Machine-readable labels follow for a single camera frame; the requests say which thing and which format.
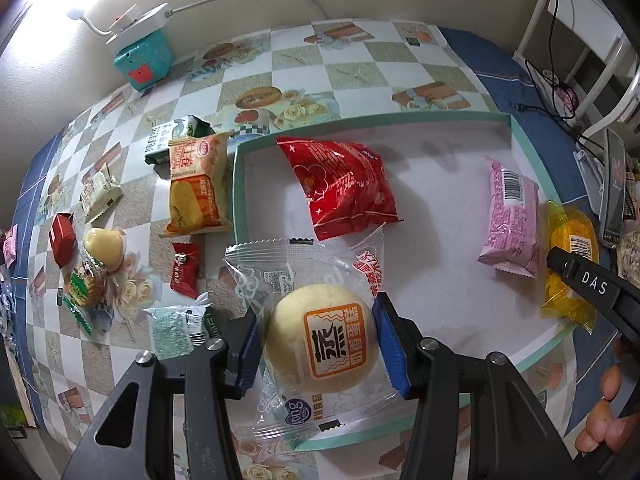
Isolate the orange cake packet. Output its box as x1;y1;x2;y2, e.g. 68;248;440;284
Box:
160;132;235;238

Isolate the small red candy packet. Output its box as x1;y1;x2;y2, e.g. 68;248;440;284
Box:
170;241;203;300

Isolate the teal box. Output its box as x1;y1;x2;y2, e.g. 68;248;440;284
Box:
112;29;175;91

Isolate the small pink snack packet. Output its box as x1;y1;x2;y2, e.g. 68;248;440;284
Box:
2;224;20;267

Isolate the yellow jelly cup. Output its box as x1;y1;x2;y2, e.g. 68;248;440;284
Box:
83;227;126;271

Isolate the yellow transparent bread packet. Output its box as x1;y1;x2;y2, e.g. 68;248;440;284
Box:
541;200;601;335

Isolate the person's right hand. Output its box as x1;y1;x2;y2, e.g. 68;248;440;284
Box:
574;365;640;453

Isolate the red flower-print snack packet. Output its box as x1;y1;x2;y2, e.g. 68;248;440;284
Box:
276;135;406;241

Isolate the round cookie packet green stripe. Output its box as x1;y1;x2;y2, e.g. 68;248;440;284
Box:
59;255;111;336

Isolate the black cable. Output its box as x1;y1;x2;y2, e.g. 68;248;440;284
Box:
515;102;601;151

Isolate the green and white biscuit packet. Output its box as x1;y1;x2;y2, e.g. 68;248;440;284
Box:
145;292;226;361

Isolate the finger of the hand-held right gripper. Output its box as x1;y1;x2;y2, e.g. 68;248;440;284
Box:
546;246;640;356

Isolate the white metal rack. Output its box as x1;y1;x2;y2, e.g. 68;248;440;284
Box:
512;0;640;161

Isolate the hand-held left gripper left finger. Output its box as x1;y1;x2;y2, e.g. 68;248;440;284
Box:
60;305;263;480

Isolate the green printed box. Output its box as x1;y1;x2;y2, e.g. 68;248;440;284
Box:
0;402;26;431

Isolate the dark phone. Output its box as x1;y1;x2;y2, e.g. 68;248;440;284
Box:
597;127;628;248

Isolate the teal-edged white tray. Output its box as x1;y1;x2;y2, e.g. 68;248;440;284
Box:
230;112;581;453

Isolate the white power strip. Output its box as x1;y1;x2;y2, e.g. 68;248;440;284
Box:
106;4;173;46

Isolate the dark red snack packet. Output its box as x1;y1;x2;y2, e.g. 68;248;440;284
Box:
48;212;76;268

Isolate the white gooseneck plug lamp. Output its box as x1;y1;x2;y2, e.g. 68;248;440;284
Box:
67;4;141;36

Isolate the beige snack packet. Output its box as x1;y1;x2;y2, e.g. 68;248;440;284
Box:
80;169;123;223

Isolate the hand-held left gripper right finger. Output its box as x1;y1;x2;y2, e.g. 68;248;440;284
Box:
371;291;568;480

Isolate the round steamed cake clear packet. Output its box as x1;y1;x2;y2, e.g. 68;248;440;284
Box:
222;225;401;443

